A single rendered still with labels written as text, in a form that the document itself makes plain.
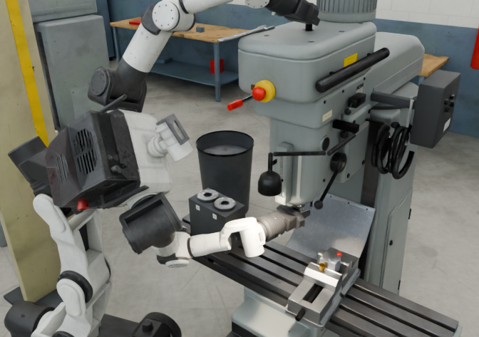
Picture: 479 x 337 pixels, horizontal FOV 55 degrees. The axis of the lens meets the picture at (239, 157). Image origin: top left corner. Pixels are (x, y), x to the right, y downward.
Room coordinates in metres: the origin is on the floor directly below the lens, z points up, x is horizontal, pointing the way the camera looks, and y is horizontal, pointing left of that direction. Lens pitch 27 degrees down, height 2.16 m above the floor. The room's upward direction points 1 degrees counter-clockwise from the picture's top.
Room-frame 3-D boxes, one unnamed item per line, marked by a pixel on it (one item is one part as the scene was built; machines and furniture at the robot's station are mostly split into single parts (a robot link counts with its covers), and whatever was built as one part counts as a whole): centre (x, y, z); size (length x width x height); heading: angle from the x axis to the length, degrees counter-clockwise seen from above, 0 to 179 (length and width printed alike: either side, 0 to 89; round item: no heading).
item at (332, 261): (1.31, -0.32, 1.07); 0.06 x 0.05 x 0.06; 55
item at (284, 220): (1.34, -0.14, 1.24); 0.13 x 0.12 x 0.10; 39
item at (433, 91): (1.43, -0.66, 1.62); 0.20 x 0.09 x 0.21; 142
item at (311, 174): (1.40, -0.22, 1.47); 0.21 x 0.19 x 0.32; 52
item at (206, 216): (1.62, 0.10, 1.06); 0.22 x 0.12 x 0.20; 47
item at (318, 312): (1.29, -0.31, 1.02); 0.35 x 0.15 x 0.11; 145
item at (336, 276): (1.26, -0.29, 1.05); 0.12 x 0.06 x 0.04; 55
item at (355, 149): (1.55, -0.33, 1.47); 0.24 x 0.19 x 0.26; 52
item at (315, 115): (1.43, -0.24, 1.68); 0.34 x 0.24 x 0.10; 142
